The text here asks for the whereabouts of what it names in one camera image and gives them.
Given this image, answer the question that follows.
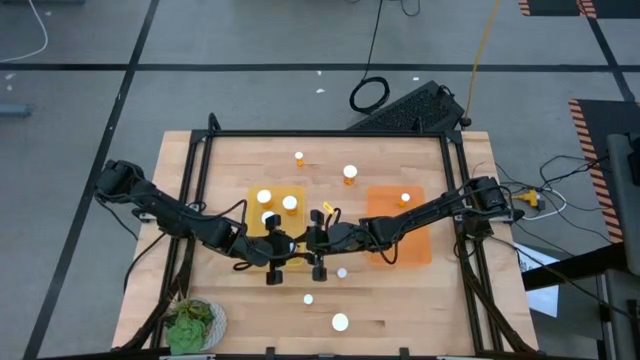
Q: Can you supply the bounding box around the black perforated metal box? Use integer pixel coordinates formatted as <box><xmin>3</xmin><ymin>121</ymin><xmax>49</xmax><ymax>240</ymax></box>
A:
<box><xmin>346</xmin><ymin>79</ymin><xmax>466</xmax><ymax>133</ymax></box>

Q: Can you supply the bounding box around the white ribbed plant pot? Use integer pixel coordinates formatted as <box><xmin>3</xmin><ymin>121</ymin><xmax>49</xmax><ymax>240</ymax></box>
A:
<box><xmin>194</xmin><ymin>298</ymin><xmax>229</xmax><ymax>352</ymax></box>

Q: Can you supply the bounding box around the white floor cable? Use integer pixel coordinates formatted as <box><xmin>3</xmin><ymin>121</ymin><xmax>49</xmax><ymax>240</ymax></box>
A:
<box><xmin>0</xmin><ymin>0</ymin><xmax>50</xmax><ymax>64</ymax></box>

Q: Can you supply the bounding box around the green succulent plant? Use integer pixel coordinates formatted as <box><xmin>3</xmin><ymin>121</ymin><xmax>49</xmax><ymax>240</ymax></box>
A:
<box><xmin>163</xmin><ymin>297</ymin><xmax>217</xmax><ymax>357</ymax></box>

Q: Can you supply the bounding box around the black desk beam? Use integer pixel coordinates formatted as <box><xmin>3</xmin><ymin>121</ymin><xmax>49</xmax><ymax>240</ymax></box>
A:
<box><xmin>519</xmin><ymin>241</ymin><xmax>632</xmax><ymax>292</ymax></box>

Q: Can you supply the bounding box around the orange translucent plastic bin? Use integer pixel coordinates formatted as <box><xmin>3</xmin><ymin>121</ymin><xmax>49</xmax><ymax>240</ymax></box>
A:
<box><xmin>366</xmin><ymin>185</ymin><xmax>433</xmax><ymax>268</ymax></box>

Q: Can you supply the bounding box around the yellow cable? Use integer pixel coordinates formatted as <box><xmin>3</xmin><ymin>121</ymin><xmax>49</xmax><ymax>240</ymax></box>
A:
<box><xmin>463</xmin><ymin>0</ymin><xmax>501</xmax><ymax>126</ymax></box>

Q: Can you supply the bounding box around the yellow power plug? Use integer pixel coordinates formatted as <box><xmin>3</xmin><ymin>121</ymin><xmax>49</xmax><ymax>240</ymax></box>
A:
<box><xmin>510</xmin><ymin>187</ymin><xmax>542</xmax><ymax>209</ymax></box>

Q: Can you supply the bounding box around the grey metal foot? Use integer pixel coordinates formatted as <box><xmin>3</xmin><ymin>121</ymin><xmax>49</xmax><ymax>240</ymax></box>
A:
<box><xmin>0</xmin><ymin>103</ymin><xmax>32</xmax><ymax>119</ymax></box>

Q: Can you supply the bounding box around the yellow translucent plastic bin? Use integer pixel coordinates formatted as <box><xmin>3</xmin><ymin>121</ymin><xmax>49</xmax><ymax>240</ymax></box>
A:
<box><xmin>241</xmin><ymin>184</ymin><xmax>306</xmax><ymax>268</ymax></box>

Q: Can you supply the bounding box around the coiled black cable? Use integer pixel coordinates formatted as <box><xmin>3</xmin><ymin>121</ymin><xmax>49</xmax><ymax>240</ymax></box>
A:
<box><xmin>348</xmin><ymin>0</ymin><xmax>391</xmax><ymax>115</ymax></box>

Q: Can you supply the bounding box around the black mat with hazard stripes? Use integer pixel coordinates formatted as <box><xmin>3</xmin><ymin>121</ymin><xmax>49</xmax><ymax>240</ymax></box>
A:
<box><xmin>518</xmin><ymin>0</ymin><xmax>582</xmax><ymax>17</ymax></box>
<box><xmin>568</xmin><ymin>98</ymin><xmax>640</xmax><ymax>244</ymax></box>
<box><xmin>577</xmin><ymin>0</ymin><xmax>640</xmax><ymax>20</ymax></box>

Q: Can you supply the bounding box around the white paper sheet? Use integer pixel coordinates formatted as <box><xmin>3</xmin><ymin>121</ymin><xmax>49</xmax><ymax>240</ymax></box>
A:
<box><xmin>512</xmin><ymin>241</ymin><xmax>560</xmax><ymax>319</ymax></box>

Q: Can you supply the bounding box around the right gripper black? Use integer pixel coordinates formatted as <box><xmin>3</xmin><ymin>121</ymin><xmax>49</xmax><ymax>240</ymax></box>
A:
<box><xmin>294</xmin><ymin>209</ymin><xmax>374</xmax><ymax>283</ymax></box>

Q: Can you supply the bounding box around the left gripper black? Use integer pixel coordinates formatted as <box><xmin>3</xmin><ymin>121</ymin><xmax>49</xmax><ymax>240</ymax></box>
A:
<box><xmin>232</xmin><ymin>214</ymin><xmax>307</xmax><ymax>286</ymax></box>

